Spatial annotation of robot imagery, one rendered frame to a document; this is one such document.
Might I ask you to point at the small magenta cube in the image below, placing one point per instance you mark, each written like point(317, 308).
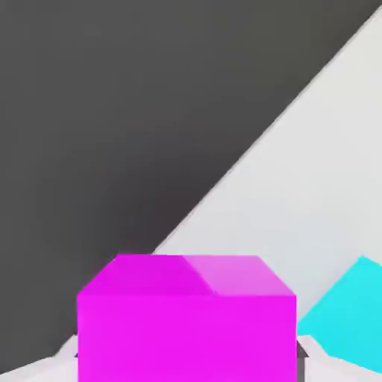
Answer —
point(185, 328)

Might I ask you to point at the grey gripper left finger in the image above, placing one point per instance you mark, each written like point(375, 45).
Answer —
point(50, 368)

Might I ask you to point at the large cyan box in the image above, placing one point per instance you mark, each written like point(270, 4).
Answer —
point(349, 316)

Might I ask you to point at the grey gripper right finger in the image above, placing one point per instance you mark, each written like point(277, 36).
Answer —
point(325, 368)

